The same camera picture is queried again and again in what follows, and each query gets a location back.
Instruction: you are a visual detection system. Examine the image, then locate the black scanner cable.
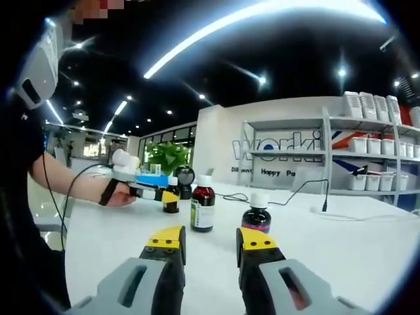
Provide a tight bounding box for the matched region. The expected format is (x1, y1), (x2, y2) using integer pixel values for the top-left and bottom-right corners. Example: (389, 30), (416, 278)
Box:
(222, 178), (329, 213)

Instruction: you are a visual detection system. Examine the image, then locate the green potted plant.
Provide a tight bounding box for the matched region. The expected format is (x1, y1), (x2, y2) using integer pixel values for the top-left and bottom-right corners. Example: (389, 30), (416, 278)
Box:
(144, 140), (191, 177)

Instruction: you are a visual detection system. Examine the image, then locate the row of white storage bins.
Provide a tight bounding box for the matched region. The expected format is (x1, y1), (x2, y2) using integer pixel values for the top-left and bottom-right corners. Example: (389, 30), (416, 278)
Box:
(343, 91), (420, 193)

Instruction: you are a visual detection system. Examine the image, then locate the white table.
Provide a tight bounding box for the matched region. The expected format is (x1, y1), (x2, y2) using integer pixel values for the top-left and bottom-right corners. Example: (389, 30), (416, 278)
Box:
(64, 178), (420, 315)

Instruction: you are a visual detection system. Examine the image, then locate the white cable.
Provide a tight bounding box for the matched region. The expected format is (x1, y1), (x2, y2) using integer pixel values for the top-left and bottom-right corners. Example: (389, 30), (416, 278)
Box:
(308, 205), (420, 224)

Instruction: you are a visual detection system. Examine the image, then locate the small dark medicine bottle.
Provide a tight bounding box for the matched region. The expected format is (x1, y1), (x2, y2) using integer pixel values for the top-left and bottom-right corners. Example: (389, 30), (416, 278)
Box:
(162, 177), (181, 214)

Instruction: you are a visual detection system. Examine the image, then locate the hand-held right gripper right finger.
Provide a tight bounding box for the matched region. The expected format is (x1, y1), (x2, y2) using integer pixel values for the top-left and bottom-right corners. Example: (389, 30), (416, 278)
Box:
(236, 226), (371, 315)

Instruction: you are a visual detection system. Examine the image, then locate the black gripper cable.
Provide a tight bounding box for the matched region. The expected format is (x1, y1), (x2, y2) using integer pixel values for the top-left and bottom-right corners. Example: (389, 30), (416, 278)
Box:
(41, 129), (115, 252)

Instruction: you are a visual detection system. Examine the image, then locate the person's dark clothing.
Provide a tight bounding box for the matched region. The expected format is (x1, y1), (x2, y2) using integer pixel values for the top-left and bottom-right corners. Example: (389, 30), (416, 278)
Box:
(0, 108), (72, 311)

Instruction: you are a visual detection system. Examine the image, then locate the person's left hand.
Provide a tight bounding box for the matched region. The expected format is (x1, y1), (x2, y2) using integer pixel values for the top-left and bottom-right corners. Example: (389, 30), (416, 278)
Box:
(106, 182), (141, 208)

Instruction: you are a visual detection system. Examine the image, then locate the blue plastic bin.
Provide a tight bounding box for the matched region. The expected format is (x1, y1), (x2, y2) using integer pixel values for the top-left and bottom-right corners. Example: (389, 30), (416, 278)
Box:
(135, 169), (169, 188)

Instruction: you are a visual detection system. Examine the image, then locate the black wrist strap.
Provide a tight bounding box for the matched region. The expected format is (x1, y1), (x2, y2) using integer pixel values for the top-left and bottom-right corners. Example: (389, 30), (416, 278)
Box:
(98, 179), (121, 207)

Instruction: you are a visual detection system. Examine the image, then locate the brown medicine bottle green label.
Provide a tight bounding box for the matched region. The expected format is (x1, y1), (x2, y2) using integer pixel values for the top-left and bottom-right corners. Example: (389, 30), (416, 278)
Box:
(190, 175), (216, 233)

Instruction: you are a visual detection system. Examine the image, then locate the white worn device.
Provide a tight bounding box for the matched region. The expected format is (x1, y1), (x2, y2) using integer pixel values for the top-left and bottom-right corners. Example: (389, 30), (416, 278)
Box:
(14, 18), (65, 111)

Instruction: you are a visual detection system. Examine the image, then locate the black barcode scanner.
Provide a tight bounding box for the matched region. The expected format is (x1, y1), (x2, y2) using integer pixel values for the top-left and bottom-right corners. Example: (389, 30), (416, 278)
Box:
(175, 165), (196, 200)

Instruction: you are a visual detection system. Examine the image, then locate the grey metal shelf rack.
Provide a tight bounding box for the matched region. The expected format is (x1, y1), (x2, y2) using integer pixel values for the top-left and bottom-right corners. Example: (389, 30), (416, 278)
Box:
(241, 106), (420, 207)

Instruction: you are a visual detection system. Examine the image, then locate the brown medicine bottle purple label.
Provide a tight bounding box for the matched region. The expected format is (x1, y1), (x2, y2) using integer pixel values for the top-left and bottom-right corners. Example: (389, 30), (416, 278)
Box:
(241, 192), (272, 234)

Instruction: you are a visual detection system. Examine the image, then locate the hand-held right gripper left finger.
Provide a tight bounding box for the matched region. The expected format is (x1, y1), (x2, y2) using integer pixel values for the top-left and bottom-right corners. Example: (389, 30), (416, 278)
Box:
(67, 225), (187, 315)

